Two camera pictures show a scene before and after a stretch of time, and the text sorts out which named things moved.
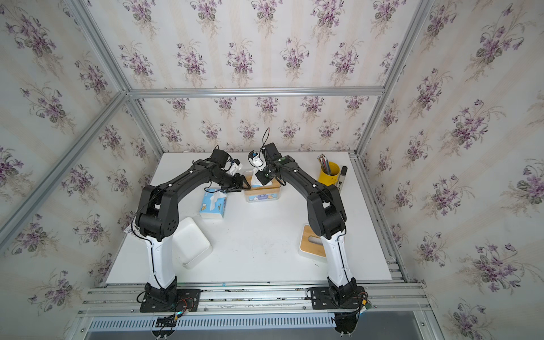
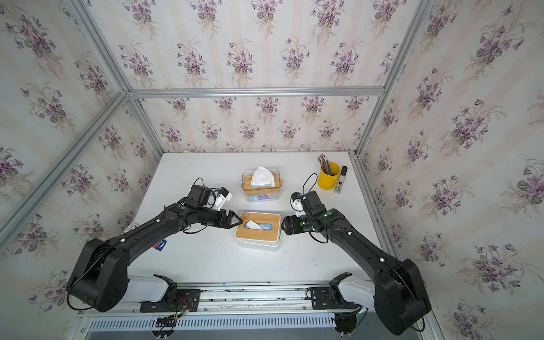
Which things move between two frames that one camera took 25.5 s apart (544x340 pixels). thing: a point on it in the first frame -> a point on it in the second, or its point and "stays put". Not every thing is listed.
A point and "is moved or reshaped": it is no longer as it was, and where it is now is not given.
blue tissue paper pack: (255, 181) stays put
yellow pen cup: (332, 178) stays put
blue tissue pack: (212, 204) is moved or reshaped
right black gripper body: (263, 176) -> (297, 224)
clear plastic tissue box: (270, 192) stays put
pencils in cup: (324, 163) stays put
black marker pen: (343, 174) stays put
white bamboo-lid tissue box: (312, 244) -> (259, 231)
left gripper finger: (246, 183) -> (234, 224)
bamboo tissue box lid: (275, 188) stays put
